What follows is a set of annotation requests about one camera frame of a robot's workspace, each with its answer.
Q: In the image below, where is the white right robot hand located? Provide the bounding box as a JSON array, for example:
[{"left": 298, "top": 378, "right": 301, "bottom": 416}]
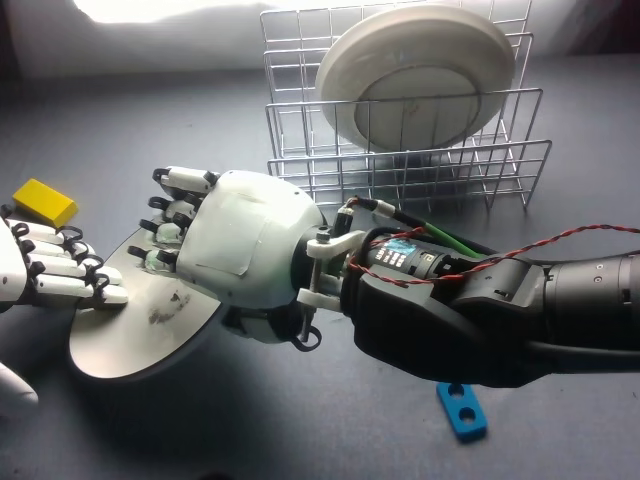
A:
[{"left": 127, "top": 166, "right": 325, "bottom": 349}]

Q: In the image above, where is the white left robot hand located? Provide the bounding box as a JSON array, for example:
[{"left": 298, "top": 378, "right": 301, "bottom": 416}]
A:
[{"left": 0, "top": 202, "right": 129, "bottom": 420}]

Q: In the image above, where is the white round plate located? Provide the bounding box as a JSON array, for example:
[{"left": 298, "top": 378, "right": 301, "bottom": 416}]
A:
[
  {"left": 67, "top": 223, "right": 225, "bottom": 384},
  {"left": 314, "top": 9, "right": 516, "bottom": 151}
]

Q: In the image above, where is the yellow block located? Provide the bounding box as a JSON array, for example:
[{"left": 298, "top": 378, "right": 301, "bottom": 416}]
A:
[{"left": 12, "top": 178, "right": 80, "bottom": 229}]

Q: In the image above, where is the blue block with two holes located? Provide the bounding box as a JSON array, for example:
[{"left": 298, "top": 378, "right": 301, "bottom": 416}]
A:
[{"left": 436, "top": 382, "right": 489, "bottom": 444}]

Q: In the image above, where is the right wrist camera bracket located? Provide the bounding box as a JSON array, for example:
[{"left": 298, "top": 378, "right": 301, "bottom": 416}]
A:
[{"left": 294, "top": 230, "right": 362, "bottom": 354}]

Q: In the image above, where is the silver wire dish rack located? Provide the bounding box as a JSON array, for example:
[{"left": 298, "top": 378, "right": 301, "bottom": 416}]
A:
[{"left": 259, "top": 0, "right": 554, "bottom": 214}]

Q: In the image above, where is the green cable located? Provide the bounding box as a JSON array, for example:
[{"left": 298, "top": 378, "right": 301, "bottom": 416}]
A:
[{"left": 337, "top": 196, "right": 484, "bottom": 260}]

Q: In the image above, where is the red black twisted wire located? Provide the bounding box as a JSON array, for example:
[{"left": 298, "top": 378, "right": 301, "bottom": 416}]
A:
[{"left": 344, "top": 196, "right": 640, "bottom": 290}]

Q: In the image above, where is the black cable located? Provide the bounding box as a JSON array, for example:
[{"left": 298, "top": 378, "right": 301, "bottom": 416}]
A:
[{"left": 519, "top": 337, "right": 640, "bottom": 376}]

